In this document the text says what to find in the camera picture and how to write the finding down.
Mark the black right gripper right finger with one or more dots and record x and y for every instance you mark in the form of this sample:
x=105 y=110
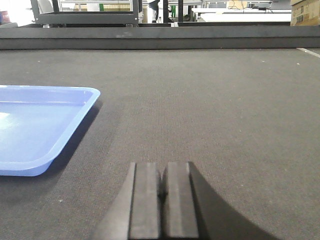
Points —
x=193 y=210

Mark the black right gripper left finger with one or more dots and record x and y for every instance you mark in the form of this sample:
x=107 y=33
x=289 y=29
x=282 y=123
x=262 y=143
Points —
x=135 y=212

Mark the blue plastic tray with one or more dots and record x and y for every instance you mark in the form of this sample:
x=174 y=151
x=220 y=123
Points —
x=36 y=123

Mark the white background table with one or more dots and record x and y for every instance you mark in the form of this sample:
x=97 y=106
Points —
x=226 y=15

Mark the cardboard box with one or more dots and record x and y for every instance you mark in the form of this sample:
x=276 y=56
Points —
x=305 y=12

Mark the black table edge rail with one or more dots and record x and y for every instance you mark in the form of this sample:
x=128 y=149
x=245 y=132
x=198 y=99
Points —
x=160 y=38

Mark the black metal frame cart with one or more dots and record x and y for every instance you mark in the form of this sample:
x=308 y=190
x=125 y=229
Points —
x=87 y=13

